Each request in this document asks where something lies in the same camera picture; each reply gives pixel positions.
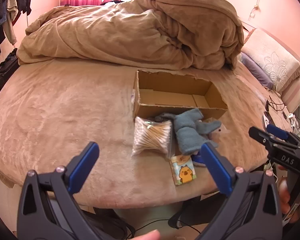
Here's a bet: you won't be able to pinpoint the purple pillow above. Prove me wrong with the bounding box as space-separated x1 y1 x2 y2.
240 52 274 89

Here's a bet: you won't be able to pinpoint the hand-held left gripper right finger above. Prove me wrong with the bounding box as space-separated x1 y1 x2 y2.
199 142 284 240

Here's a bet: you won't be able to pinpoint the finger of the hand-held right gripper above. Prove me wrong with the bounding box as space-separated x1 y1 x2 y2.
249 127 273 148
266 124 290 140

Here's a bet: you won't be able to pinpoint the yellow cartoon tissue packet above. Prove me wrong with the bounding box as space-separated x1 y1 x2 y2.
169 154 198 186

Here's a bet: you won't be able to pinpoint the person's right hand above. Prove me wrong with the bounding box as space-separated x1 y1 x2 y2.
277 164 300 224

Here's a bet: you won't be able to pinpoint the hanging dark clothes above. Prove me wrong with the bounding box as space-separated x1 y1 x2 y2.
0 0 34 59

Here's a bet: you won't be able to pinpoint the beige duvet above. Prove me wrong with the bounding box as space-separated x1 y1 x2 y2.
16 0 244 70

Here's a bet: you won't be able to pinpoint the white floral pillow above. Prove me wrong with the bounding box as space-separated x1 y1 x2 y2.
241 29 300 92

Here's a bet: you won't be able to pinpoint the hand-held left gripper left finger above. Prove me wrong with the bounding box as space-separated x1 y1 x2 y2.
16 141 108 240

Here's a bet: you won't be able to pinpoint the black bag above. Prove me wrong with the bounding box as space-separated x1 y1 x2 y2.
0 49 20 94

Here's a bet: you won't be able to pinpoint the bag of cotton swabs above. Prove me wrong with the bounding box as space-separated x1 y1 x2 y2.
131 116 173 159

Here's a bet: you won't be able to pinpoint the person's left hand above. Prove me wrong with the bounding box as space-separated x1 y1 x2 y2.
134 229 162 240

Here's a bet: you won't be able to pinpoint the black cable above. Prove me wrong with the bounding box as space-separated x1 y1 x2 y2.
265 90 290 113

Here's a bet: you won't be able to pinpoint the grey dotted socks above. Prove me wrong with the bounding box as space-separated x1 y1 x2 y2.
154 114 175 123

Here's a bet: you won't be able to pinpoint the wall socket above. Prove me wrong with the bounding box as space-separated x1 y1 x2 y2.
250 4 260 19

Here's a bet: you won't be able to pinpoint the cardboard box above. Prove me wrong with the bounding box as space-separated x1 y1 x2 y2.
132 70 228 124

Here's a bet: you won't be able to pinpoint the striped headboard cushion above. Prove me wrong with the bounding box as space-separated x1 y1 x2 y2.
281 80 300 113

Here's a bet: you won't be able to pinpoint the blue tissue packet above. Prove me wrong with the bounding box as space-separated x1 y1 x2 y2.
191 154 208 167

